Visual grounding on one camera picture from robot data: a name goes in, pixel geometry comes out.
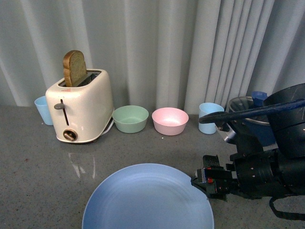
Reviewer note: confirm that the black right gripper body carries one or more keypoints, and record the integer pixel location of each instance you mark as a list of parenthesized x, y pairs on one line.
[(250, 176)]

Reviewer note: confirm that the light blue plate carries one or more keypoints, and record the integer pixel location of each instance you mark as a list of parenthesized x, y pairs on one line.
[(148, 196)]

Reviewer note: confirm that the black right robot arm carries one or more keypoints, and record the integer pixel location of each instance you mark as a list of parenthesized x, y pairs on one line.
[(285, 111)]

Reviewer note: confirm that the dark blue saucepan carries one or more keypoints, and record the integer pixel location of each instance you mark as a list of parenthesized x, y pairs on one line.
[(257, 127)]

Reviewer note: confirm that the glass pot lid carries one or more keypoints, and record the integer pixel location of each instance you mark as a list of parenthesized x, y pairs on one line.
[(250, 102)]

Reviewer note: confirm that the light blue cup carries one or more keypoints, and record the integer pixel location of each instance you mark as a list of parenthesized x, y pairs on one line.
[(205, 109), (42, 107)]

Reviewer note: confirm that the pink bowl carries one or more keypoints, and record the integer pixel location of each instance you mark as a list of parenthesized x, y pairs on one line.
[(169, 120)]

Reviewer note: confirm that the green bowl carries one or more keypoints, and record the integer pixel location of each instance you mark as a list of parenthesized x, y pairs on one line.
[(130, 119)]

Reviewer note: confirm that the grey curtain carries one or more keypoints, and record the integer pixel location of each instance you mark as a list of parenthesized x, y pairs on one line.
[(158, 53)]

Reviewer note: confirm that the cream toaster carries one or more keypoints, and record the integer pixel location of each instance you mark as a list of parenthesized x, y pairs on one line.
[(81, 114)]

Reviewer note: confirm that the toast slice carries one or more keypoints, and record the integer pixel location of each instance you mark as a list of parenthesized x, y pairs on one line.
[(74, 68)]

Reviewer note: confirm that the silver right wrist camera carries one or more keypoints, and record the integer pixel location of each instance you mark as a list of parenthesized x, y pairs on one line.
[(227, 133)]

